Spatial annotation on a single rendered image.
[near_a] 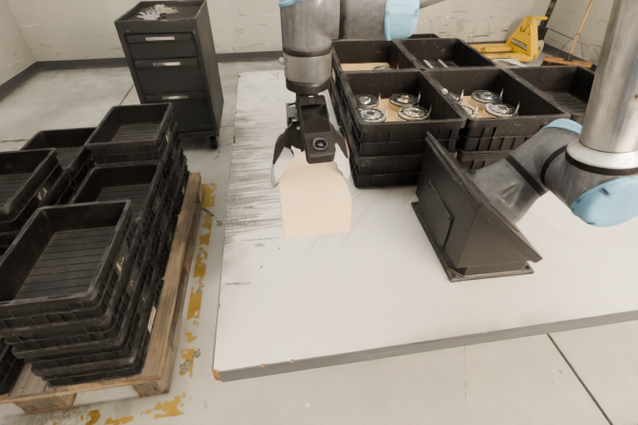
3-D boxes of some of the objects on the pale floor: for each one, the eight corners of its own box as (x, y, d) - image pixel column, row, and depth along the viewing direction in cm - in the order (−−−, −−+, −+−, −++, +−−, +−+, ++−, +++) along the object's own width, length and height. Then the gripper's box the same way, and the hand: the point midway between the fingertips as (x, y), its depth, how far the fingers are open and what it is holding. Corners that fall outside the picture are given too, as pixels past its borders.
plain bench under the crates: (706, 398, 126) (903, 271, 84) (253, 482, 108) (211, 374, 65) (480, 157, 252) (513, 58, 210) (253, 176, 234) (238, 71, 191)
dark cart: (221, 152, 258) (196, 18, 204) (158, 157, 253) (113, 21, 199) (226, 115, 306) (206, -1, 251) (172, 119, 300) (140, 1, 246)
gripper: (358, 64, 62) (351, 161, 74) (247, 70, 60) (259, 169, 72) (371, 83, 55) (362, 185, 67) (246, 89, 53) (260, 194, 65)
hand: (310, 185), depth 67 cm, fingers closed on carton, 14 cm apart
